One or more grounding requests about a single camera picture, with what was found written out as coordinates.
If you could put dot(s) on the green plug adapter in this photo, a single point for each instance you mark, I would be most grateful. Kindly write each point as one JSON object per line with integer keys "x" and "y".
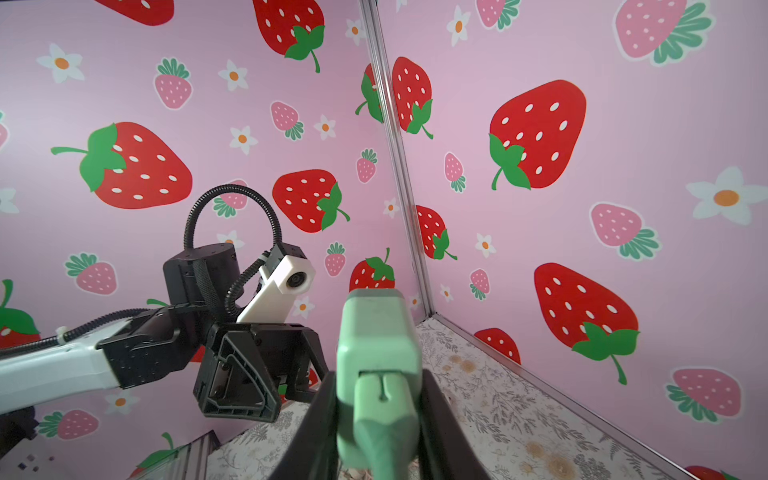
{"x": 378, "y": 384}

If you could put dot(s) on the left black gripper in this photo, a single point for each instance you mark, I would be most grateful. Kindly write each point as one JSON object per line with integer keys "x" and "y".
{"x": 249, "y": 368}

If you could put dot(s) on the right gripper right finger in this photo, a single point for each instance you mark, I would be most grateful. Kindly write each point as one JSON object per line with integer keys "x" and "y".
{"x": 444, "y": 452}

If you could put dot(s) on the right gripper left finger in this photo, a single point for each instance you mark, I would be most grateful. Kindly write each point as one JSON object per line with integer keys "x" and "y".
{"x": 313, "y": 453}

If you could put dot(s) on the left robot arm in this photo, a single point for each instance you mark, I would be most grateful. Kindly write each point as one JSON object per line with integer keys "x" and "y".
{"x": 132, "y": 347}

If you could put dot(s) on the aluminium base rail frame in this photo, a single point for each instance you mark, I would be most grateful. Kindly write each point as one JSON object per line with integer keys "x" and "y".
{"x": 186, "y": 462}

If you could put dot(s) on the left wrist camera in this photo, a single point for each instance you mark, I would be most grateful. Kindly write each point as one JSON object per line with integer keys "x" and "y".
{"x": 285, "y": 275}

